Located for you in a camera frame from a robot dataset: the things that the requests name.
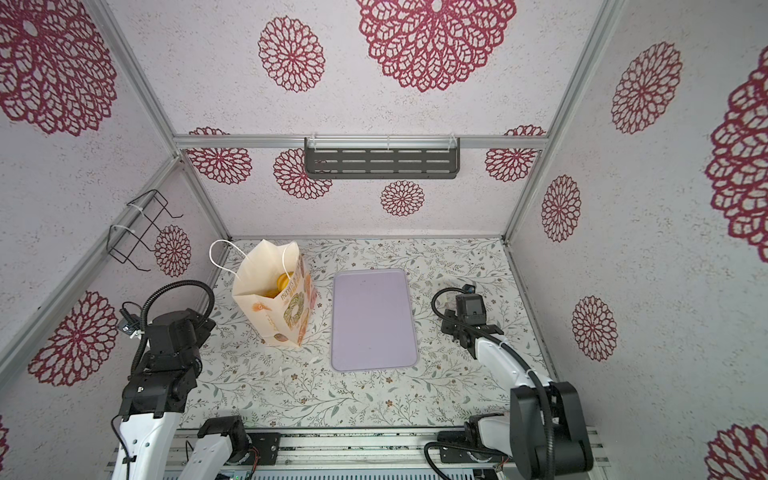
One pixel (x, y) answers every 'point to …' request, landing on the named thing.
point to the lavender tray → (372, 325)
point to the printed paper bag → (272, 290)
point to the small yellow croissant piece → (281, 283)
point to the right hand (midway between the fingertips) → (454, 314)
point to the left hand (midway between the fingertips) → (186, 333)
